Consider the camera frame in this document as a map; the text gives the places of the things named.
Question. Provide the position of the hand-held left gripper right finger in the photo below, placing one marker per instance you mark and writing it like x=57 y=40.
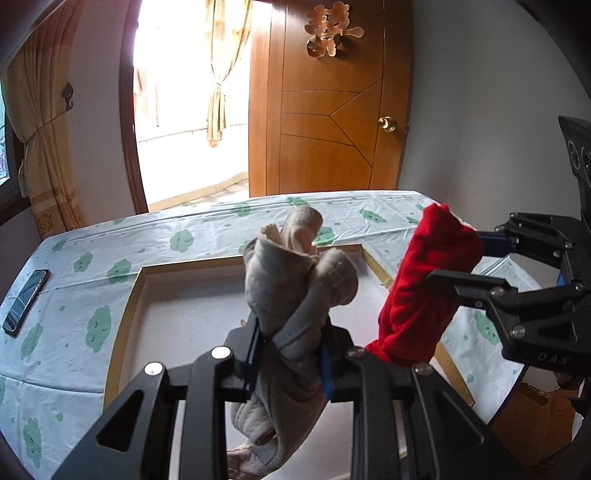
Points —
x=325 y=369

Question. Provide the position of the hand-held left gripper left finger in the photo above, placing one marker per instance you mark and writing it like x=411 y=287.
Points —
x=251 y=364

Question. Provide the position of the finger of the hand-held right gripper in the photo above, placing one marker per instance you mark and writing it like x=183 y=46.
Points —
x=535 y=235
x=461 y=284

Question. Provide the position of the plain red underwear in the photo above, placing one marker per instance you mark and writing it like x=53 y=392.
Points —
x=425 y=277

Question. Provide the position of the shallow cardboard box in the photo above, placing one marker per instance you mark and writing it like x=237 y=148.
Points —
x=184 y=323

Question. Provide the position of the grey quilted underwear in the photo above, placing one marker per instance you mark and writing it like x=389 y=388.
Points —
x=286 y=286

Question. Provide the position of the brown cardboard carton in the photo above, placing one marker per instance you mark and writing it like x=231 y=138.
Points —
x=531 y=415

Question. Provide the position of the brass door knob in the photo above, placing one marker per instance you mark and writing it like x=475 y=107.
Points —
x=387 y=123

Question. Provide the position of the wooden door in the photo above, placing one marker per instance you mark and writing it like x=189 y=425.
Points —
x=323 y=138

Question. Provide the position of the black smartphone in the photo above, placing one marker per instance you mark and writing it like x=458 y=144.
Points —
x=25 y=302

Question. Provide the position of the sheer yellow curtain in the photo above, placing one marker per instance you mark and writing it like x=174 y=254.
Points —
x=217 y=106

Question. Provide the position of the yellow patterned curtain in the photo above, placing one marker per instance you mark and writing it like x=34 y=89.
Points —
x=51 y=175

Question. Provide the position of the gold paper door ornament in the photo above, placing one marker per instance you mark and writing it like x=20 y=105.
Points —
x=332 y=27

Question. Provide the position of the dark-framed window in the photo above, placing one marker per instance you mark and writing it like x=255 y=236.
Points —
x=5 y=152

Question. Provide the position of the brown door frame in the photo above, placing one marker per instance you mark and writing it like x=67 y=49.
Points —
x=127 y=138

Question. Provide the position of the dark wall curtain hook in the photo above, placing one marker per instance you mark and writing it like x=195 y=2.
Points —
x=68 y=94

